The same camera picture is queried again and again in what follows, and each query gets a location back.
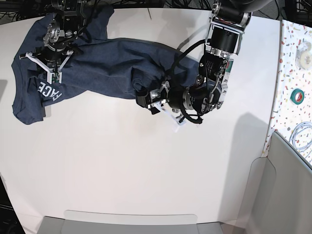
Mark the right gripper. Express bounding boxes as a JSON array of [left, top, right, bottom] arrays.
[[19, 46, 83, 75]]

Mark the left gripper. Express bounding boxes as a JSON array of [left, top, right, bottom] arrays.
[[136, 81, 186, 123]]

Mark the dark blue t-shirt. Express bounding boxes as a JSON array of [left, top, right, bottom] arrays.
[[11, 5, 205, 125]]

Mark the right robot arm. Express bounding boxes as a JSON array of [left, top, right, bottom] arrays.
[[19, 0, 88, 82]]

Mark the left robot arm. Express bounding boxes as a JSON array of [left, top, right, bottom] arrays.
[[136, 0, 268, 125]]

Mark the grey chair bottom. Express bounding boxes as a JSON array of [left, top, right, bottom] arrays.
[[38, 210, 223, 234]]

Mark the grey chair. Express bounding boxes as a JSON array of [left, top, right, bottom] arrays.
[[236, 132, 312, 234], [38, 210, 223, 234]]

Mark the terrazzo patterned side table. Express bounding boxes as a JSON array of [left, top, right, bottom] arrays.
[[262, 20, 312, 163]]

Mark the green tape roll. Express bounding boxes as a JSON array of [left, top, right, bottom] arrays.
[[290, 89, 305, 105]]

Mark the grey chair right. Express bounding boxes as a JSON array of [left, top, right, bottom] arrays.
[[236, 132, 312, 234]]

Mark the clear tape dispenser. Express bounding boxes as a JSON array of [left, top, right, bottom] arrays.
[[295, 41, 312, 71]]

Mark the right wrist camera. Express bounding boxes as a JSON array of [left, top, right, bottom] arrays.
[[47, 72, 62, 84]]

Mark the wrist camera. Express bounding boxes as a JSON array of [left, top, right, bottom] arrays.
[[47, 72, 62, 84], [172, 121, 187, 133]]

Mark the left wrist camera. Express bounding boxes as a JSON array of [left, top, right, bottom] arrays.
[[172, 121, 187, 133]]

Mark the coiled white cable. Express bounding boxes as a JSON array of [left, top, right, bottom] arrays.
[[288, 121, 312, 153]]

